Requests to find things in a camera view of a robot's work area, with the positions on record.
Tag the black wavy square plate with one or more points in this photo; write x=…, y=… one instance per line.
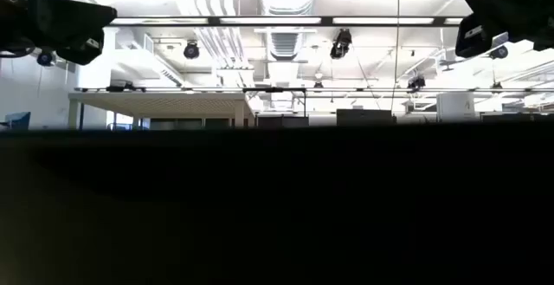
x=277, y=211

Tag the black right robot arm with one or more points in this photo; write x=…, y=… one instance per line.
x=545, y=8

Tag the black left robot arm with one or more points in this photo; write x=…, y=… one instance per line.
x=17, y=12

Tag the black ceiling spotlight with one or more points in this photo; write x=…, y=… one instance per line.
x=191, y=50
x=45, y=58
x=415, y=82
x=341, y=43
x=499, y=52

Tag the white round column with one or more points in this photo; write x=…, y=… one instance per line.
x=454, y=107

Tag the white perforated shelf riser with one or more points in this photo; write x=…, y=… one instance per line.
x=164, y=105

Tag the black monitor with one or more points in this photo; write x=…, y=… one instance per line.
x=363, y=118

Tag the black partition wall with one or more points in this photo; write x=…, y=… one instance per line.
x=281, y=121
x=510, y=118

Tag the blue wall screen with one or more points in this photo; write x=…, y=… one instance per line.
x=19, y=120

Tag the black ceiling light rail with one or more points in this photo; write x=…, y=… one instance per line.
x=326, y=21

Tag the black horizontal rail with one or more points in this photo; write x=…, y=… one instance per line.
x=268, y=89

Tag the silver ventilation duct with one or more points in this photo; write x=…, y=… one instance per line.
x=285, y=42

